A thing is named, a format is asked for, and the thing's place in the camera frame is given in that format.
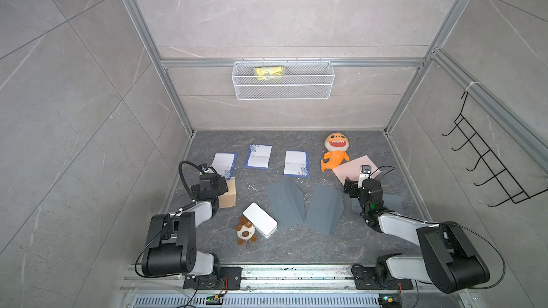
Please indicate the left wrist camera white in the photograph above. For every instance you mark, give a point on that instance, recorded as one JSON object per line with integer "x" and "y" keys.
{"x": 204, "y": 169}

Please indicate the yellow packet in basket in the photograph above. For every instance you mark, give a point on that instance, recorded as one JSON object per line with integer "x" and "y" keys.
{"x": 269, "y": 73}

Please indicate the grey envelope gold rose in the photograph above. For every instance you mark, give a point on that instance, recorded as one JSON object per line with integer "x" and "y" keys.
{"x": 324, "y": 210}

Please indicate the brown white dog plush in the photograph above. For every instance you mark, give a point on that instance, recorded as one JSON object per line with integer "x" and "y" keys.
{"x": 245, "y": 231}

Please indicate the white wire mesh basket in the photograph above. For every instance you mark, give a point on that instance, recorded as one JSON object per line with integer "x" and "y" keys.
{"x": 303, "y": 80}

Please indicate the white rectangular box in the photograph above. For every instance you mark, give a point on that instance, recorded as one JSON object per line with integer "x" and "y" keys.
{"x": 262, "y": 221}

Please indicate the grey envelope front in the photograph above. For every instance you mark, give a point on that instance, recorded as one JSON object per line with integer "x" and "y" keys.
{"x": 392, "y": 202}

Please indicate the black wire hook rack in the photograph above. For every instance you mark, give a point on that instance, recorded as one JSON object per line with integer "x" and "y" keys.
{"x": 498, "y": 172}

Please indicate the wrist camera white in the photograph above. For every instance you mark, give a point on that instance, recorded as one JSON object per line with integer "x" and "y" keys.
{"x": 204, "y": 169}
{"x": 365, "y": 173}

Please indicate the white blue bordered letter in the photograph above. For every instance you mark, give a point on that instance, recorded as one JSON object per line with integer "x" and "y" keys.
{"x": 224, "y": 164}

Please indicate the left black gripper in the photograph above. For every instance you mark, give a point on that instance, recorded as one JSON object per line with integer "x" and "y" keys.
{"x": 220, "y": 185}

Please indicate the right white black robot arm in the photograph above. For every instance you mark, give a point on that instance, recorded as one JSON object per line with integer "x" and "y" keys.
{"x": 448, "y": 259}

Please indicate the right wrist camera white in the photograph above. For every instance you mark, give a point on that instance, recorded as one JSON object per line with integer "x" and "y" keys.
{"x": 365, "y": 173}

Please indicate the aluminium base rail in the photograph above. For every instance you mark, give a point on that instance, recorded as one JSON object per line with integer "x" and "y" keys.
{"x": 284, "y": 286}

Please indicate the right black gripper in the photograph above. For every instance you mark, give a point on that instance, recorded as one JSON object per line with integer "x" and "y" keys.
{"x": 353, "y": 185}

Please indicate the white letter paper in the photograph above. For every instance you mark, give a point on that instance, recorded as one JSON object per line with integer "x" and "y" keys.
{"x": 296, "y": 164}
{"x": 258, "y": 156}

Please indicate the orange shark plush toy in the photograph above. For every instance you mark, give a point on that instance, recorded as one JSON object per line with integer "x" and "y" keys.
{"x": 336, "y": 145}

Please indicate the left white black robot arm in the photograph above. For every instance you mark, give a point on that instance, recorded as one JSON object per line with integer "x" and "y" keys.
{"x": 171, "y": 245}

